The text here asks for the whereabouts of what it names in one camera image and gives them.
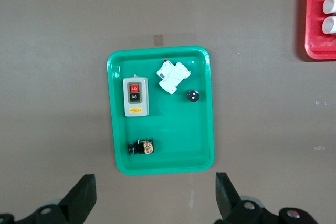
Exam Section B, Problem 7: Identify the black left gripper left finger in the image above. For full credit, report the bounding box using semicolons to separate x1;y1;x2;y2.
0;173;97;224

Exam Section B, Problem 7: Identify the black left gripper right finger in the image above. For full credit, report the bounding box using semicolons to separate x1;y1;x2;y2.
214;172;316;224

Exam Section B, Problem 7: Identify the green plastic tray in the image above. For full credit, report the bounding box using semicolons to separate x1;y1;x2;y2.
106;45;215;177

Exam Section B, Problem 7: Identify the red plastic tray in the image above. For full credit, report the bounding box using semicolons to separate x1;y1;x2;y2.
304;0;336;61

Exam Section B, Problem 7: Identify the small black cylinder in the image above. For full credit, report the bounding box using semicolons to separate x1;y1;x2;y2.
186;89;201;103

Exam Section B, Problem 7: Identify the white circuit breaker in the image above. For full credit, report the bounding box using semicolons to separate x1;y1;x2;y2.
156;60;192;95

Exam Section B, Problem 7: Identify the white-capped metal pipe fitting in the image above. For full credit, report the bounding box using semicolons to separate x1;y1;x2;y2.
321;16;336;36
322;0;336;15

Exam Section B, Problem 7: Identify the grey on-off switch box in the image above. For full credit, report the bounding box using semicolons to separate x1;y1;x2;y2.
122;76;150;118

